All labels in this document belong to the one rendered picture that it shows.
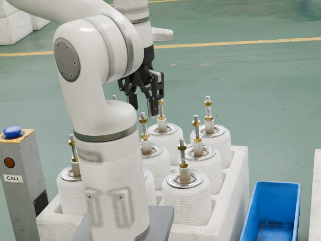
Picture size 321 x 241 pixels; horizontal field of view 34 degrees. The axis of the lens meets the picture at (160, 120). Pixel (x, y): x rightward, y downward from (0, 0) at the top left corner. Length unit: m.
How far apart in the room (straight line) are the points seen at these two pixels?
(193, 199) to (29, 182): 0.40
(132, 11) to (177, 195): 0.37
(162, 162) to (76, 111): 0.48
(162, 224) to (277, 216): 0.56
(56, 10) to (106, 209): 0.29
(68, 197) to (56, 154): 0.75
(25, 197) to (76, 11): 0.59
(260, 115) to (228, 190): 0.88
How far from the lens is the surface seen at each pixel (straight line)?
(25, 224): 1.29
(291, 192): 1.30
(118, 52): 0.68
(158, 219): 0.84
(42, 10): 0.80
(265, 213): 1.33
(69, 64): 0.68
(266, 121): 1.94
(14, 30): 3.73
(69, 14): 0.78
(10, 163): 1.21
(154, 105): 1.10
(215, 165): 1.12
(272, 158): 1.67
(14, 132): 1.20
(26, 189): 1.23
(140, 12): 1.05
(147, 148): 1.16
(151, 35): 1.08
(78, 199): 1.11
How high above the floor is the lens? 0.75
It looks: 22 degrees down
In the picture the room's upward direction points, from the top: 6 degrees counter-clockwise
